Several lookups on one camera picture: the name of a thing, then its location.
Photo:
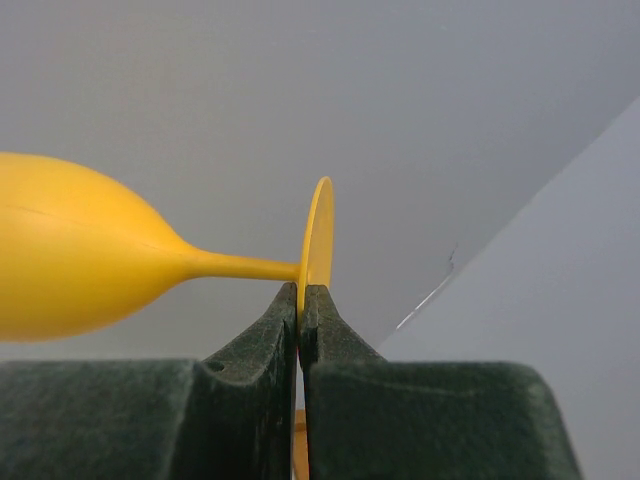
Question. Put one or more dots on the orange wine glass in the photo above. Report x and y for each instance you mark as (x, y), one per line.
(81, 251)

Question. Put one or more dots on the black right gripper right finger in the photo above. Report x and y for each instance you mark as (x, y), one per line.
(371, 418)

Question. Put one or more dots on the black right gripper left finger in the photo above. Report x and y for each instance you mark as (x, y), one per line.
(228, 416)

